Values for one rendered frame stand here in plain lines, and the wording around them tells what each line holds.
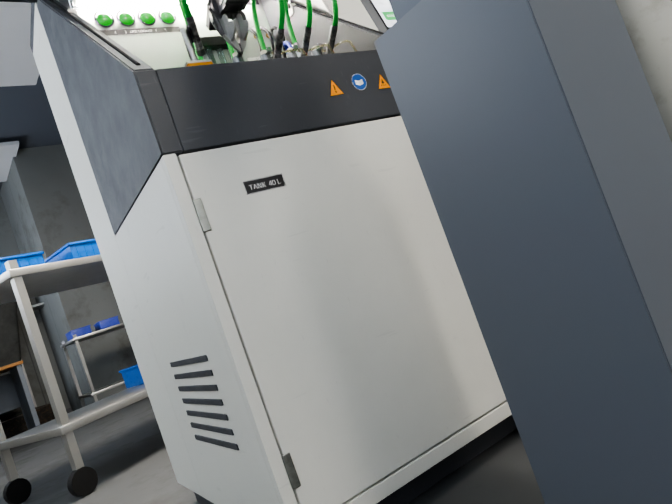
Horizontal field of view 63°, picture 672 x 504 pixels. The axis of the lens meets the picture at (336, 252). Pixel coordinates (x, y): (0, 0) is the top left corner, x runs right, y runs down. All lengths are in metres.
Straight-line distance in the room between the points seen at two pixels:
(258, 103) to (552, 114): 0.61
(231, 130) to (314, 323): 0.39
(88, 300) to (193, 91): 6.23
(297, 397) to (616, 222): 0.60
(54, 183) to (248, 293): 6.62
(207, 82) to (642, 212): 0.76
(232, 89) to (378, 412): 0.68
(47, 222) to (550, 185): 6.91
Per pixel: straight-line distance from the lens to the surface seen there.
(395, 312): 1.14
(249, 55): 1.85
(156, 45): 1.77
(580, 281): 0.73
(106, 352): 7.18
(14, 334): 8.16
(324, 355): 1.04
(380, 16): 1.81
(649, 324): 0.71
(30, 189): 7.47
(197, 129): 1.06
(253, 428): 1.01
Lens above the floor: 0.48
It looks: 3 degrees up
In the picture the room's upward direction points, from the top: 20 degrees counter-clockwise
